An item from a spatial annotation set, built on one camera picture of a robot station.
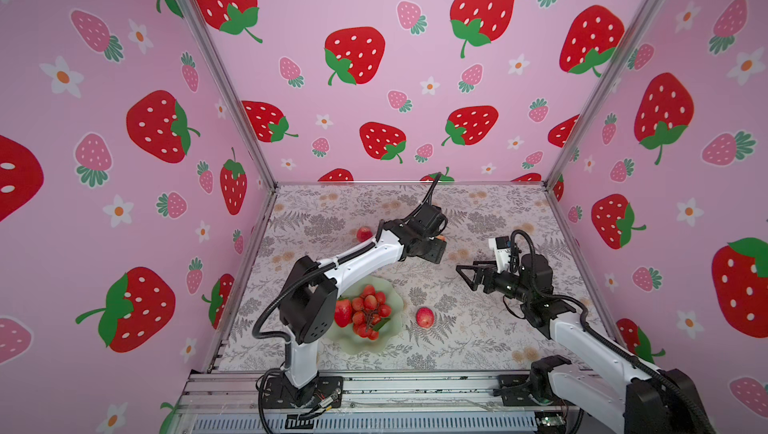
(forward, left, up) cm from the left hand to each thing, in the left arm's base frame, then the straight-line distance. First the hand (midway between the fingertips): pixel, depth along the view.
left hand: (434, 247), depth 87 cm
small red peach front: (-17, +3, -10) cm, 20 cm away
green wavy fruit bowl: (-23, +25, -11) cm, 35 cm away
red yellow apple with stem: (+10, -5, -9) cm, 15 cm away
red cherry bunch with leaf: (-17, +18, -8) cm, 26 cm away
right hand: (-7, -8, +1) cm, 11 cm away
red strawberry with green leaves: (-18, +26, -6) cm, 32 cm away
